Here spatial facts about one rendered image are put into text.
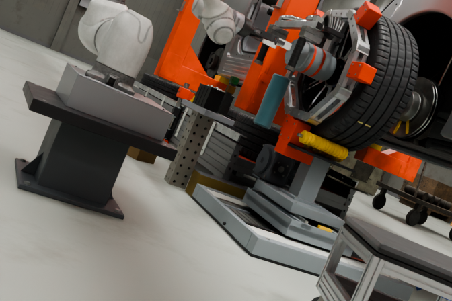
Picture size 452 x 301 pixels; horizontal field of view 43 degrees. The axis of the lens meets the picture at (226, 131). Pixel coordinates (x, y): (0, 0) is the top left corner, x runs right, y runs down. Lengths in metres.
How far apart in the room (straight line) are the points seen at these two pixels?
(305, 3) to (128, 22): 1.31
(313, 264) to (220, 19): 1.05
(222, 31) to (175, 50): 2.78
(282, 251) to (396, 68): 0.92
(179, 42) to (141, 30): 2.83
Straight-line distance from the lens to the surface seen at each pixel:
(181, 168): 3.13
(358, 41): 2.54
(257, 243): 2.29
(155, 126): 2.04
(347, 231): 1.77
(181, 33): 4.90
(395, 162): 6.06
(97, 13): 2.23
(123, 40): 2.06
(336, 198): 3.54
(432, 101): 2.90
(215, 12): 2.15
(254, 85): 3.04
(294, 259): 2.39
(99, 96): 1.99
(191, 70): 4.94
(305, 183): 2.77
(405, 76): 2.62
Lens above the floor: 0.50
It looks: 2 degrees down
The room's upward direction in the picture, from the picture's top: 23 degrees clockwise
